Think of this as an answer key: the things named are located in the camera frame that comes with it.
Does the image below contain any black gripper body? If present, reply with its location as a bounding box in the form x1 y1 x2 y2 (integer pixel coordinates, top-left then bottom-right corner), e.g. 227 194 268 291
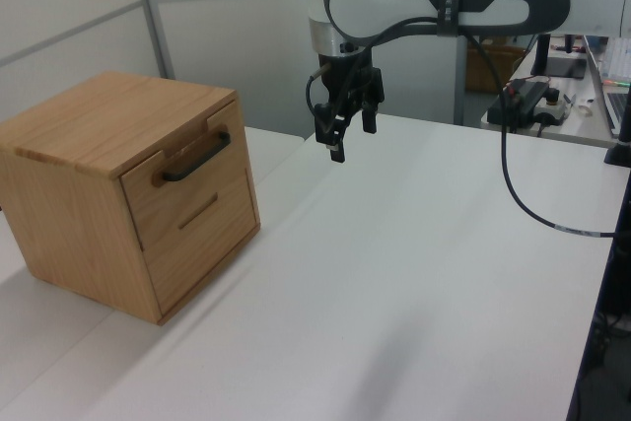
317 47 386 117

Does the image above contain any emergency stop button box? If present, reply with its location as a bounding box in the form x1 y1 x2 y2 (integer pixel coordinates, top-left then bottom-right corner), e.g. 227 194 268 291
533 87 567 127

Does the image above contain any grey partition post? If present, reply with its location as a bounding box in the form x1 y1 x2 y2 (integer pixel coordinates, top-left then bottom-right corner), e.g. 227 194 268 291
130 0 176 82

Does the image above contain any silver laptop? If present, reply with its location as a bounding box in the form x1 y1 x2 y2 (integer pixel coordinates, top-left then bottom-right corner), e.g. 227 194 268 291
583 34 631 139

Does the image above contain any brown cardboard box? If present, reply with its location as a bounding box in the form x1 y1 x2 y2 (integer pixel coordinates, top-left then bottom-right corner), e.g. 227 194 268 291
464 35 529 95

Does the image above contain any grey office desk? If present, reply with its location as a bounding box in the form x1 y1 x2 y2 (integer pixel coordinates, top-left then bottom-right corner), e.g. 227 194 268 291
480 34 631 152

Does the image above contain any black camera stand pole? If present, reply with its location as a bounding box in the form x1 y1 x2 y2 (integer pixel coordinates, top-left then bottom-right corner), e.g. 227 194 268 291
604 88 631 169

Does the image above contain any wooden drawer with handle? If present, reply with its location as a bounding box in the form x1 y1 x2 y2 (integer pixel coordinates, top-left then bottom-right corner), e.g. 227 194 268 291
120 98 248 251

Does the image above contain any black electronics box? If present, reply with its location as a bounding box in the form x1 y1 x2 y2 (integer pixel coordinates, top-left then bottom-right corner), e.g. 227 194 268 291
486 77 551 125

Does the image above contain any black velcro cable strap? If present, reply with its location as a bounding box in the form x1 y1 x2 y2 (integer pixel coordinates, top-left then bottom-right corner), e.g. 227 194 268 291
435 0 468 38

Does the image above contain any black monitor stand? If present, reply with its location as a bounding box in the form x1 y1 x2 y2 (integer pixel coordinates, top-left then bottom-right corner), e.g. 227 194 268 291
530 34 589 81

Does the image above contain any wooden two-drawer cabinet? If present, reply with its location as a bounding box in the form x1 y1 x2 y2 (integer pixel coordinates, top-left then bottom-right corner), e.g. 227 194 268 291
0 70 261 326

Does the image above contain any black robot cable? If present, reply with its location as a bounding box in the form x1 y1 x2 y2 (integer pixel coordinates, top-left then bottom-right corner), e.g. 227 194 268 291
304 15 617 241

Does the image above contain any black metal drawer handle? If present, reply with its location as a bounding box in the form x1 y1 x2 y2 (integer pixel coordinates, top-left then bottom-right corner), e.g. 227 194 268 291
162 131 233 183

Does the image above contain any wooden drawer with slot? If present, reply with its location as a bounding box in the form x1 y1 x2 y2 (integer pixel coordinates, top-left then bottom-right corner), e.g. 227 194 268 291
141 167 261 325

